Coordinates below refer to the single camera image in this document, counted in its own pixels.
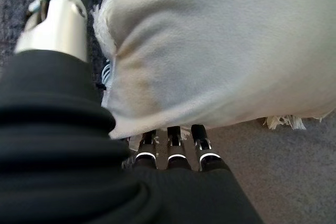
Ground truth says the white fringed cushion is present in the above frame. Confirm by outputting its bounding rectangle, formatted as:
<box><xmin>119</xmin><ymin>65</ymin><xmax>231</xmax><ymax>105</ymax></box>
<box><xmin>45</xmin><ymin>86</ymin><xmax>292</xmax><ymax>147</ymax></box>
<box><xmin>92</xmin><ymin>0</ymin><xmax>336</xmax><ymax>141</ymax></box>

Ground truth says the grey fabric armchair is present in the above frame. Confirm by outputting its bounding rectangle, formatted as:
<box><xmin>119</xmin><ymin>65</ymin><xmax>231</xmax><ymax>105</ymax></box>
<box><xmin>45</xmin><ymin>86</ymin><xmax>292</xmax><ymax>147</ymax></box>
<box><xmin>0</xmin><ymin>0</ymin><xmax>118</xmax><ymax>109</ymax></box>

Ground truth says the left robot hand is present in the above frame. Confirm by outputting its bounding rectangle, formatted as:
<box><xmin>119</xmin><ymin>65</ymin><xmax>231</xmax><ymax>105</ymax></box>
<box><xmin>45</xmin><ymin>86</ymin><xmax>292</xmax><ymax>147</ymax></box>
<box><xmin>0</xmin><ymin>0</ymin><xmax>264</xmax><ymax>224</ymax></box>

